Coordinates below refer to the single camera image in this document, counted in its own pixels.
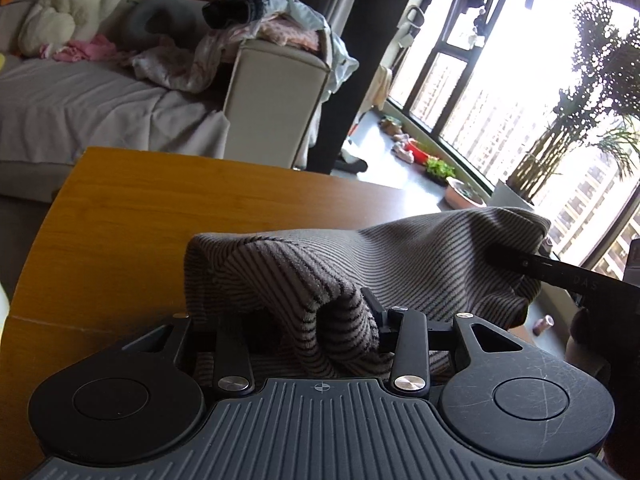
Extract beige sofa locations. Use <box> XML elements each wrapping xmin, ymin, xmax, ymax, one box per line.
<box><xmin>0</xmin><ymin>0</ymin><xmax>333</xmax><ymax>201</ymax></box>

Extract white ribbed plant pot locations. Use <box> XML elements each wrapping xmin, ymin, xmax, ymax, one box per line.
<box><xmin>492</xmin><ymin>180</ymin><xmax>536</xmax><ymax>211</ymax></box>

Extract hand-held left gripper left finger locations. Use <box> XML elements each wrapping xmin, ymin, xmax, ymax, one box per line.
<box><xmin>120</xmin><ymin>312</ymin><xmax>255</xmax><ymax>395</ymax></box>

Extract small pink cloth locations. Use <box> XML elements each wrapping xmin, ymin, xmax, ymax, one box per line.
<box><xmin>40</xmin><ymin>35</ymin><xmax>118</xmax><ymax>63</ymax></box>

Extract person's right hand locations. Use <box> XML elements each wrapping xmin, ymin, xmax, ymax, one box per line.
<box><xmin>569</xmin><ymin>306</ymin><xmax>640</xmax><ymax>461</ymax></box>

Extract grey neck pillow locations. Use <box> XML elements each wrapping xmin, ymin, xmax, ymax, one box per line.
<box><xmin>122</xmin><ymin>0</ymin><xmax>211</xmax><ymax>48</ymax></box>

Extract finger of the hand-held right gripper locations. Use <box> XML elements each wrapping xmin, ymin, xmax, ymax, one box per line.
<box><xmin>515</xmin><ymin>254</ymin><xmax>562</xmax><ymax>284</ymax></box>

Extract white upright floor cleaner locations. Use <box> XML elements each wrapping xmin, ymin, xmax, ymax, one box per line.
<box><xmin>332</xmin><ymin>137</ymin><xmax>368</xmax><ymax>173</ymax></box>

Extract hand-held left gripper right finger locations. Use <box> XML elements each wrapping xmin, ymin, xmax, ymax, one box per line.
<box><xmin>360</xmin><ymin>287</ymin><xmax>526</xmax><ymax>397</ymax></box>

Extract grey striped garment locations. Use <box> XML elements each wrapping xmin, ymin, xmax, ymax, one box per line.
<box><xmin>184</xmin><ymin>207</ymin><xmax>552</xmax><ymax>381</ymax></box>

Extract pink garment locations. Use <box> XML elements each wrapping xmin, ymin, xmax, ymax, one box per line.
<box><xmin>215</xmin><ymin>17</ymin><xmax>321</xmax><ymax>53</ymax></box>

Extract cream hanging towel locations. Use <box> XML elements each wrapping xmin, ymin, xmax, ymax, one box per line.
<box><xmin>372</xmin><ymin>65</ymin><xmax>393</xmax><ymax>111</ymax></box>

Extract red basin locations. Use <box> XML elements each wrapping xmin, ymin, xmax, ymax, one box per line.
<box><xmin>405</xmin><ymin>140</ymin><xmax>433</xmax><ymax>163</ymax></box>

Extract round ceramic pot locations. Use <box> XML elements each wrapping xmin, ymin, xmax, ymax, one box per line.
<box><xmin>445</xmin><ymin>176</ymin><xmax>486</xmax><ymax>209</ymax></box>

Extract pale floral garment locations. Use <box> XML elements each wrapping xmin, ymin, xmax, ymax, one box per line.
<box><xmin>131</xmin><ymin>35</ymin><xmax>236</xmax><ymax>93</ymax></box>

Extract dark knitted garment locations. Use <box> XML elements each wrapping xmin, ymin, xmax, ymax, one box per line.
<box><xmin>202</xmin><ymin>0</ymin><xmax>271</xmax><ymax>28</ymax></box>

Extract grey sofa sheet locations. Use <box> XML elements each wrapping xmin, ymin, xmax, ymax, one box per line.
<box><xmin>0</xmin><ymin>0</ymin><xmax>231</xmax><ymax>201</ymax></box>

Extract black window frame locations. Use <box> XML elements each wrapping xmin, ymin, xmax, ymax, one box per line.
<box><xmin>385</xmin><ymin>0</ymin><xmax>640</xmax><ymax>281</ymax></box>

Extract tall bamboo plant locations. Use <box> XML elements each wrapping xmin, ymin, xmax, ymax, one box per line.
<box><xmin>505</xmin><ymin>0</ymin><xmax>640</xmax><ymax>206</ymax></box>

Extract white plush toy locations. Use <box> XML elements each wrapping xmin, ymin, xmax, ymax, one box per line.
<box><xmin>17</xmin><ymin>0</ymin><xmax>126</xmax><ymax>58</ymax></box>

